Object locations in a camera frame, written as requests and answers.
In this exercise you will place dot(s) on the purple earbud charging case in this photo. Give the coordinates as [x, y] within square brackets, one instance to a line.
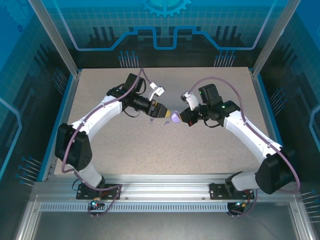
[176, 118]

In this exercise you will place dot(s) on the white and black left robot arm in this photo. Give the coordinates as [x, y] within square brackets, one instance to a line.
[100, 112]

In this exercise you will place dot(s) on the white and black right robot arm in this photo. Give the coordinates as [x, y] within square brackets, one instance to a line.
[250, 135]

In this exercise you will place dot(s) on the small LED connector board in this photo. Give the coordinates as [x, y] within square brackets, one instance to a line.
[95, 204]
[241, 205]

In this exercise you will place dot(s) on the grey metal shelf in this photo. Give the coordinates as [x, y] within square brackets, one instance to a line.
[162, 227]

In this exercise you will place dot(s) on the aluminium and blue side rail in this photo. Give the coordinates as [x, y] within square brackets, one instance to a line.
[70, 100]
[265, 100]

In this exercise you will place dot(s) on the long aluminium base rail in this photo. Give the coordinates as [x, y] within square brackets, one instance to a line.
[162, 187]

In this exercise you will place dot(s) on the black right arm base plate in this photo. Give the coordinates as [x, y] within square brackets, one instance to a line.
[217, 192]

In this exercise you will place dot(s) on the aluminium frame post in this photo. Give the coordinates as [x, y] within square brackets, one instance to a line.
[275, 37]
[55, 37]

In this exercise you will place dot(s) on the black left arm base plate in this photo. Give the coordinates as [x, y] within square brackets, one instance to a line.
[85, 195]

